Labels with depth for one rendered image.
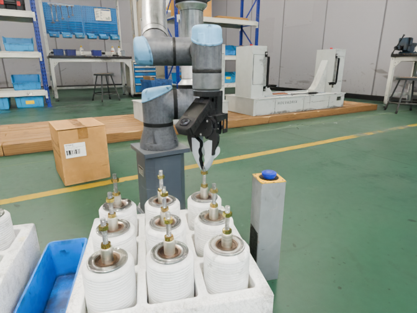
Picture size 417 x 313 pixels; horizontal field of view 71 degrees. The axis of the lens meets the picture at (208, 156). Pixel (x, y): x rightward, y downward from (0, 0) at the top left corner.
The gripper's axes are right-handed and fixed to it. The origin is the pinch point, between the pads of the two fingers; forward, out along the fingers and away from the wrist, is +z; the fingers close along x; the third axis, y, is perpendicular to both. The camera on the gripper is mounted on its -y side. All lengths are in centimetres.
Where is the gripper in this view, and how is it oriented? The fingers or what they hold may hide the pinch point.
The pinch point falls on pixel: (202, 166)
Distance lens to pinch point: 79.8
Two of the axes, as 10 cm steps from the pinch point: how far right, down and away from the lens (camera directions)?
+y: 5.4, -2.5, 8.1
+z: 0.0, 9.5, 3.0
